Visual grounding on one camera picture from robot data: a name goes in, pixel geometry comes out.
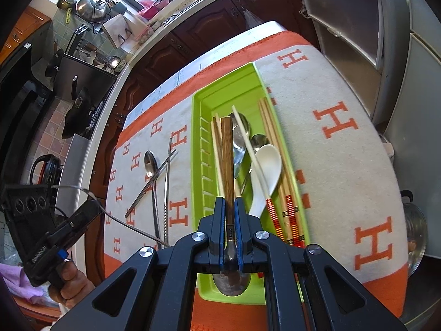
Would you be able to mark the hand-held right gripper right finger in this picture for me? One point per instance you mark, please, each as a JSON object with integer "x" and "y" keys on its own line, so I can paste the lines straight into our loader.
{"x": 241, "y": 238}

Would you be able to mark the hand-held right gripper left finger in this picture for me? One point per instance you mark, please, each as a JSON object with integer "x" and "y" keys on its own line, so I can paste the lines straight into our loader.
{"x": 220, "y": 234}

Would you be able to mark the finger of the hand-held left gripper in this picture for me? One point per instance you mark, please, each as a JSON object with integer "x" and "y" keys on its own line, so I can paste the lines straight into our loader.
{"x": 82, "y": 215}

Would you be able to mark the steel fork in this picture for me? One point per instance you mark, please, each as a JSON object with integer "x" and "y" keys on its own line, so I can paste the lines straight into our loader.
{"x": 134, "y": 228}

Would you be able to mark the tan chopstick striped end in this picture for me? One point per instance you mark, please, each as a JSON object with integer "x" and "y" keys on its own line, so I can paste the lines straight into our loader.
{"x": 283, "y": 200}
{"x": 295, "y": 213}
{"x": 289, "y": 210}

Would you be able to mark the green plastic utensil tray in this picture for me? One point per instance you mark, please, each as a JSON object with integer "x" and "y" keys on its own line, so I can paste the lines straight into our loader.
{"x": 203, "y": 165}

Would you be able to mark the white ceramic spoon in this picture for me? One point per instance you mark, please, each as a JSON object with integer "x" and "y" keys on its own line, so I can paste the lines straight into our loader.
{"x": 267, "y": 169}

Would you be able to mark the ivory chopstick red striped end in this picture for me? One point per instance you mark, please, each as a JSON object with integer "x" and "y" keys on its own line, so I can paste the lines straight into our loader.
{"x": 217, "y": 158}
{"x": 248, "y": 144}

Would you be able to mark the metal chopstick twisted grip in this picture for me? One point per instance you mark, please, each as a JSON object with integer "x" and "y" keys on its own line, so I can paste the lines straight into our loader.
{"x": 151, "y": 183}
{"x": 168, "y": 179}

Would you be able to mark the large steel spoon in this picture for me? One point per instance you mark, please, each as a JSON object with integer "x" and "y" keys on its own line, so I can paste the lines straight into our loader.
{"x": 150, "y": 163}

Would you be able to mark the small steel spoon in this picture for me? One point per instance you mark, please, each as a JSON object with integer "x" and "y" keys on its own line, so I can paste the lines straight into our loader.
{"x": 260, "y": 142}

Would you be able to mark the steel soup spoon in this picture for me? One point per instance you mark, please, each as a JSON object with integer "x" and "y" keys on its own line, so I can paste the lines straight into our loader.
{"x": 240, "y": 129}

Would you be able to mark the person's left hand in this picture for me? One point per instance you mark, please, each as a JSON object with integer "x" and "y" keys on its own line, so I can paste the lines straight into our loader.
{"x": 77, "y": 286}

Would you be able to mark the steel splash panel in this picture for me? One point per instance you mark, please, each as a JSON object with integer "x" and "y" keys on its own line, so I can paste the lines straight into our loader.
{"x": 74, "y": 165}

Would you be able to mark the purple cloth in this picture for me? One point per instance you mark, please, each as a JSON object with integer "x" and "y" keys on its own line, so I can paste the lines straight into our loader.
{"x": 19, "y": 279}

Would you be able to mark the black red kettle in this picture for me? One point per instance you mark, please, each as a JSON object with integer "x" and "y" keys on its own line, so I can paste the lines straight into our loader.
{"x": 44, "y": 169}

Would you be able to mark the black wok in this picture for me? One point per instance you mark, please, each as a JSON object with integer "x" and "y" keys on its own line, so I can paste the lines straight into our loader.
{"x": 77, "y": 110}

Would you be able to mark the orange white printed blanket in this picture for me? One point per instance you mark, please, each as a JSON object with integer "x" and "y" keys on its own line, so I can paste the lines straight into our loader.
{"x": 344, "y": 165}

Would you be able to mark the black gas stove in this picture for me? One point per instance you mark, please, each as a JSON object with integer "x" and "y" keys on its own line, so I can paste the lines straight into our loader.
{"x": 93, "y": 76}

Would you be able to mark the small steel pot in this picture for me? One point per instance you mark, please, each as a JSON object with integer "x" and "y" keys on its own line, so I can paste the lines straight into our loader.
{"x": 112, "y": 62}

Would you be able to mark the glass pot lid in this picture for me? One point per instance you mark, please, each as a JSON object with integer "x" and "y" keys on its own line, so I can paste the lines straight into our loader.
{"x": 415, "y": 234}

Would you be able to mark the pale cutting board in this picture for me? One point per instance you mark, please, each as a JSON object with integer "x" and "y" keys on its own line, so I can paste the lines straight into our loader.
{"x": 117, "y": 27}

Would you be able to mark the large steel pot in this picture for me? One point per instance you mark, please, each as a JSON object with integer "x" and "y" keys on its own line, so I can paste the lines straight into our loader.
{"x": 90, "y": 8}

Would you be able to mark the red bag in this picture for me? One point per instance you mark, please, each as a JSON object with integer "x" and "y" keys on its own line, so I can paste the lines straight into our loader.
{"x": 151, "y": 8}

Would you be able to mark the hanging clear plastic bag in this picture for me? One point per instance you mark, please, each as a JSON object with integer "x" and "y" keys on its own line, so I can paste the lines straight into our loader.
{"x": 251, "y": 17}

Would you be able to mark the grey panel cabinet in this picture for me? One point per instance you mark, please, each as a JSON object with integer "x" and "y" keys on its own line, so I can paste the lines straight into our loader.
{"x": 344, "y": 41}

